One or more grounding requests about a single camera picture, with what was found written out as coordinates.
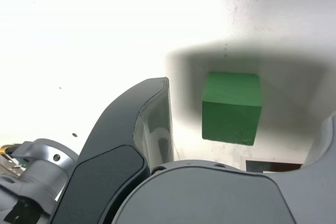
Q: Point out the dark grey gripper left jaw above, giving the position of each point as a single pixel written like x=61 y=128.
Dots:
x=110 y=150

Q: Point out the green cube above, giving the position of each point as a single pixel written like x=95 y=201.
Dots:
x=231 y=119

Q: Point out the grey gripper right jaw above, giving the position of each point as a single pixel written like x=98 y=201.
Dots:
x=210 y=197

